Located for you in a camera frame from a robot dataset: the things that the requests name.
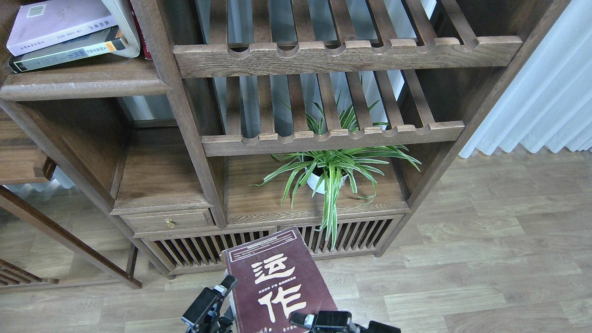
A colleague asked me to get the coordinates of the white curtain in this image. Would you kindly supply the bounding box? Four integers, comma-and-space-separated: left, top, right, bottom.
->
460, 0, 592, 158

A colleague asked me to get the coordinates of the cream paged upright book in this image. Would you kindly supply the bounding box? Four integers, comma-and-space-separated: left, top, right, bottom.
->
102, 0, 141, 58

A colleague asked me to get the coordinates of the brass drawer knob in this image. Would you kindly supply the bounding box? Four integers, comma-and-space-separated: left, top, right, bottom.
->
165, 218, 176, 229

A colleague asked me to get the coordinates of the white plant pot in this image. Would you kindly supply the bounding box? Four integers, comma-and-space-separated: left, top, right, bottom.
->
307, 168, 326, 195

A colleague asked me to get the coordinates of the white paperback book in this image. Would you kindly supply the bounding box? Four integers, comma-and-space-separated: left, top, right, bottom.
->
6, 0, 117, 56

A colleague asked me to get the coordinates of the red spine upright book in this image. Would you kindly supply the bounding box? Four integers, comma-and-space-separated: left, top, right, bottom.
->
129, 0, 153, 59

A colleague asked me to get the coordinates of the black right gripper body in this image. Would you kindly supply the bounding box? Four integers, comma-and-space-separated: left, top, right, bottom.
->
311, 311, 401, 333

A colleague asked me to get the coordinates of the green spider plant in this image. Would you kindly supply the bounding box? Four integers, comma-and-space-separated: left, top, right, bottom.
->
252, 92, 422, 250

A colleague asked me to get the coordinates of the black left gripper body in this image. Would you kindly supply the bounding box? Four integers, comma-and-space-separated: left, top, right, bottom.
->
181, 287, 234, 333

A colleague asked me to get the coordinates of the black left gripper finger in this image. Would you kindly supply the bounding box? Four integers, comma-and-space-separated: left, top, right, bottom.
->
217, 275, 237, 296

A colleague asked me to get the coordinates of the dark red book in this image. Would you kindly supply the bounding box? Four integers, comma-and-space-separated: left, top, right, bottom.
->
223, 227, 337, 333

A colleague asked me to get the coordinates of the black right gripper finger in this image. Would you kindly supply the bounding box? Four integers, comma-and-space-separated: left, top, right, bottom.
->
289, 312, 317, 330

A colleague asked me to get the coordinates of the dark wooden bookshelf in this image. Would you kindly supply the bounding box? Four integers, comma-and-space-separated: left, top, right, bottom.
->
1, 0, 569, 276

